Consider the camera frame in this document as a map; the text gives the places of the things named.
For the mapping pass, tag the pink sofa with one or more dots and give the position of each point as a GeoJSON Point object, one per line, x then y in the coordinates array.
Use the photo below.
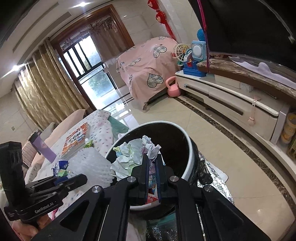
{"type": "Point", "coordinates": [57, 133]}

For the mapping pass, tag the pink heart-patterned cover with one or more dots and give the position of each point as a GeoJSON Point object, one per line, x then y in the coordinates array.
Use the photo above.
{"type": "Point", "coordinates": [145, 67]}

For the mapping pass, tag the light blue toy box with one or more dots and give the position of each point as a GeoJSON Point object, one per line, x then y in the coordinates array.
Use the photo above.
{"type": "Point", "coordinates": [199, 50]}

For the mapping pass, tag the blue toy cash register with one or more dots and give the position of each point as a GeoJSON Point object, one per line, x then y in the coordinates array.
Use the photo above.
{"type": "Point", "coordinates": [190, 67]}

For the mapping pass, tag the ferris wheel toy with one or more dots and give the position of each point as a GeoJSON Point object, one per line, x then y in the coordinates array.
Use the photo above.
{"type": "Point", "coordinates": [179, 52]}

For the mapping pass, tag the black white-rimmed trash bin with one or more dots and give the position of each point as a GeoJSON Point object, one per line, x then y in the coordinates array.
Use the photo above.
{"type": "Point", "coordinates": [178, 150]}

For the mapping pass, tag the white bubble wrap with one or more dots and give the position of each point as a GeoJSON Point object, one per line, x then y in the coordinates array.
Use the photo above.
{"type": "Point", "coordinates": [94, 166]}

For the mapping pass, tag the pink stick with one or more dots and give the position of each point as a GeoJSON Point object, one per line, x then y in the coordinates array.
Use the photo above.
{"type": "Point", "coordinates": [205, 33]}

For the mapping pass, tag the black camera module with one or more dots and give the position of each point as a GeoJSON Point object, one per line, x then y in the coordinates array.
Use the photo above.
{"type": "Point", "coordinates": [12, 174]}

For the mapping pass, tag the dark blue wrapper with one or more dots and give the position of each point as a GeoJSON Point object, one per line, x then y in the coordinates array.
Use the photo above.
{"type": "Point", "coordinates": [61, 164]}

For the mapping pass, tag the red wrapper in bin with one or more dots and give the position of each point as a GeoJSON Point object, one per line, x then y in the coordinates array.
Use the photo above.
{"type": "Point", "coordinates": [152, 195]}

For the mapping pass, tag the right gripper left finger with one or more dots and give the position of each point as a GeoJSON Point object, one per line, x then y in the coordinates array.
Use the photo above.
{"type": "Point", "coordinates": [102, 213]}

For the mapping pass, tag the red wall decoration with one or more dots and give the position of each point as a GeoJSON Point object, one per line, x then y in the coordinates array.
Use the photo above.
{"type": "Point", "coordinates": [161, 16]}

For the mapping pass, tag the white paper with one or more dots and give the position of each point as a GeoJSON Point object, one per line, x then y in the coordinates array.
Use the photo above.
{"type": "Point", "coordinates": [130, 155]}

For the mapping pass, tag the white dotted table cloth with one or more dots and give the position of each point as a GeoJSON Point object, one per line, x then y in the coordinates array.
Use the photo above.
{"type": "Point", "coordinates": [103, 138]}

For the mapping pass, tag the balcony glass door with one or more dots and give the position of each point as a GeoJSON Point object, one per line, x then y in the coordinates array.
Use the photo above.
{"type": "Point", "coordinates": [91, 72]}

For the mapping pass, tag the green drink carton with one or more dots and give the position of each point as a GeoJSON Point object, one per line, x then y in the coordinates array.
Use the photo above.
{"type": "Point", "coordinates": [62, 173]}

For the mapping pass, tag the gold curtain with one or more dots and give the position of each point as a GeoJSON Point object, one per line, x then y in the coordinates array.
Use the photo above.
{"type": "Point", "coordinates": [45, 91]}

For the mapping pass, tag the white TV cabinet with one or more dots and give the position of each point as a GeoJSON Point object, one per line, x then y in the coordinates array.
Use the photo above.
{"type": "Point", "coordinates": [253, 110]}

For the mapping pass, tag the pink kettlebell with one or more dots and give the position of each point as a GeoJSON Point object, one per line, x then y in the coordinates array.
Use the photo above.
{"type": "Point", "coordinates": [172, 86]}

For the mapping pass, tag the colourful children's book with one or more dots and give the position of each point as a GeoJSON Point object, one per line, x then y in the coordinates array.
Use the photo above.
{"type": "Point", "coordinates": [75, 141]}

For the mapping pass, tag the left hand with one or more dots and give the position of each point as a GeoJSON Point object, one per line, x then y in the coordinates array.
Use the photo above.
{"type": "Point", "coordinates": [26, 232]}

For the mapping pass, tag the white lace runner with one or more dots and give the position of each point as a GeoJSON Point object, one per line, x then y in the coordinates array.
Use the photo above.
{"type": "Point", "coordinates": [263, 70]}

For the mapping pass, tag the green gold snack pouch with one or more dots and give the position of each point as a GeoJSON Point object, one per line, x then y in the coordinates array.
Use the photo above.
{"type": "Point", "coordinates": [88, 143]}

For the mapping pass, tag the purple bottle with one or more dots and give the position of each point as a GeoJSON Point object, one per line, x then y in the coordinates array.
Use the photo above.
{"type": "Point", "coordinates": [41, 147]}

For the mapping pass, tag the blue spiky ball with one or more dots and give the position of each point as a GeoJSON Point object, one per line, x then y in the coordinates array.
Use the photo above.
{"type": "Point", "coordinates": [201, 35]}

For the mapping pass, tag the black television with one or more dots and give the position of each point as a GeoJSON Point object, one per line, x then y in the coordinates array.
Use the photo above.
{"type": "Point", "coordinates": [260, 29]}

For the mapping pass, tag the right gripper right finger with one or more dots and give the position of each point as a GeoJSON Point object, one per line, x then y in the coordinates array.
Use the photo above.
{"type": "Point", "coordinates": [201, 213]}

